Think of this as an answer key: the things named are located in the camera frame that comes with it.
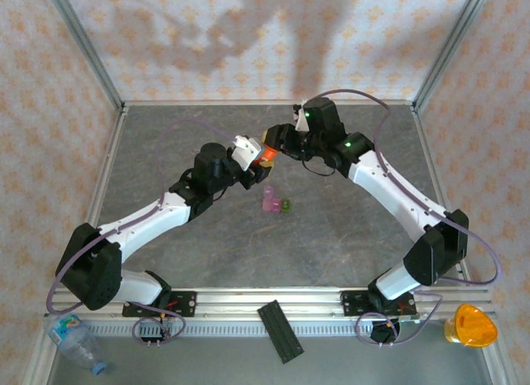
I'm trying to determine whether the black ribbed bar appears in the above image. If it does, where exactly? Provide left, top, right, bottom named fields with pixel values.
left=256, top=301, right=305, bottom=364

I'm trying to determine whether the black connector block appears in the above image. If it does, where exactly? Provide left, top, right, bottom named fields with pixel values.
left=370, top=320, right=401, bottom=345

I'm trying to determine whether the clear plastic water bottle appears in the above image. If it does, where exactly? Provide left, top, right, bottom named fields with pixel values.
left=43, top=314, right=109, bottom=377

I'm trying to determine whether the orange translucent plastic cup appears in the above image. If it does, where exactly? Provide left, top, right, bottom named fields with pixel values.
left=443, top=304, right=499, bottom=349

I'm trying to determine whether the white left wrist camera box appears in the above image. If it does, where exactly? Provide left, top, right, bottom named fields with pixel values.
left=230, top=135, right=264, bottom=171

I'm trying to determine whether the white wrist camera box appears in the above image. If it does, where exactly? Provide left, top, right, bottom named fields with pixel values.
left=230, top=135, right=264, bottom=171
left=291, top=103, right=311, bottom=133

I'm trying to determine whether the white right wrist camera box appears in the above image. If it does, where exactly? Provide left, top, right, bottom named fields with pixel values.
left=291, top=103, right=311, bottom=133

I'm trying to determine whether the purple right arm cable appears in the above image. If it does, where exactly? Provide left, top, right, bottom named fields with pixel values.
left=306, top=89, right=505, bottom=348

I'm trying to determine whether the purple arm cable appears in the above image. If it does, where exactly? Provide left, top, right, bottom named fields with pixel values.
left=46, top=115, right=239, bottom=347
left=306, top=89, right=505, bottom=348

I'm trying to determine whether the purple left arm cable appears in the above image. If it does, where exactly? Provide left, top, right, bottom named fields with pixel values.
left=46, top=115, right=239, bottom=347

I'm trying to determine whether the thin black cable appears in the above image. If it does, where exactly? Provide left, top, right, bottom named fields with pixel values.
left=301, top=155, right=337, bottom=178

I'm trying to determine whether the aluminium table edge rail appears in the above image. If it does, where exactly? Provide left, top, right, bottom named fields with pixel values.
left=68, top=107, right=128, bottom=289
left=122, top=99, right=415, bottom=109
left=412, top=105, right=474, bottom=287

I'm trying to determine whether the aluminium mounting rail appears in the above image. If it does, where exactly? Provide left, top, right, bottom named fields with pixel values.
left=44, top=287, right=496, bottom=320

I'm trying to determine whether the aluminium frame post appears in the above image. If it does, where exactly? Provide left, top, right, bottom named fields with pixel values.
left=412, top=0, right=488, bottom=109
left=43, top=0, right=126, bottom=111

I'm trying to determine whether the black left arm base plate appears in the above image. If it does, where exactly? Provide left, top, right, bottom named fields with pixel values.
left=122, top=291, right=198, bottom=319

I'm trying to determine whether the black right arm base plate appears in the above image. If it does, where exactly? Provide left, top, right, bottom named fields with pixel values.
left=339, top=291, right=417, bottom=319

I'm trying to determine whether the grey slotted cable duct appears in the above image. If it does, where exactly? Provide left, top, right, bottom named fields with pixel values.
left=82, top=320, right=449, bottom=339

